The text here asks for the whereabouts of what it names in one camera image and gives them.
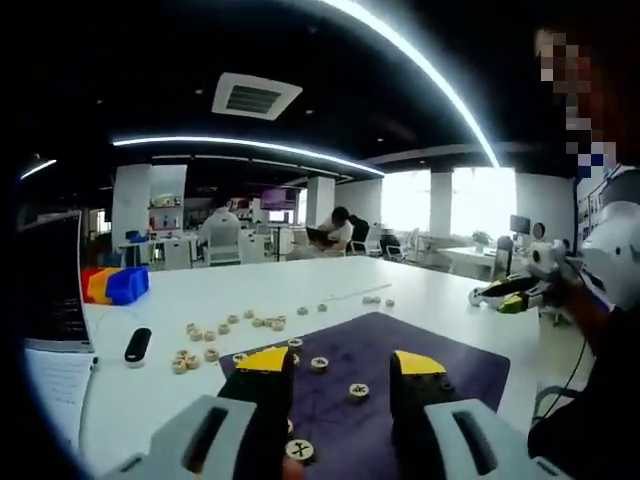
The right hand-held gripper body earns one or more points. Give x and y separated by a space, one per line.
545 255

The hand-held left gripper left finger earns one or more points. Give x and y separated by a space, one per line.
265 400

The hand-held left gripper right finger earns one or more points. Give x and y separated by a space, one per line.
420 400

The group of wooden chess pieces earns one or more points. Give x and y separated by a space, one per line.
357 392

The purple chessboard mat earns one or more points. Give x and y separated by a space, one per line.
350 350

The person's left hand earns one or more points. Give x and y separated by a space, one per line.
294 472

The grey office chair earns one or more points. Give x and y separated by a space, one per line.
505 257

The black computer monitor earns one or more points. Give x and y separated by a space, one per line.
520 225

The potted plant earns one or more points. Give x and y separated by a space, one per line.
481 237

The white chest device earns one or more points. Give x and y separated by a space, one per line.
615 240

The black white oblong device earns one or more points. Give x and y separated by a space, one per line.
137 345

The white high-back office chair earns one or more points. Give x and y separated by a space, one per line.
222 250

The black tablet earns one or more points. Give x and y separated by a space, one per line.
317 237

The white office desk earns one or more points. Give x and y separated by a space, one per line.
175 252

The blue storage bin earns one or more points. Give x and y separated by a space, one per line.
127 286

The yellow storage bin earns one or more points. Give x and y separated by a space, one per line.
100 289

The shelf with colourful items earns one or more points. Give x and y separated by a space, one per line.
165 217

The red storage bin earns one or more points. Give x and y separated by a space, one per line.
87 287

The white printed paper sheet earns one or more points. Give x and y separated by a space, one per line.
55 380

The long curved ceiling light strip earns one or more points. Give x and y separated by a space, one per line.
430 70

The silver laptop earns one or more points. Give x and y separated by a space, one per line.
50 280

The ceiling air vent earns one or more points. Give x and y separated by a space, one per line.
255 97

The short ceiling light strip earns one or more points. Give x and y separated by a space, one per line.
40 168

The blue white wall display board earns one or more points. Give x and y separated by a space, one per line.
590 215

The purple wall screen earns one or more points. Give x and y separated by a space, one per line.
277 199

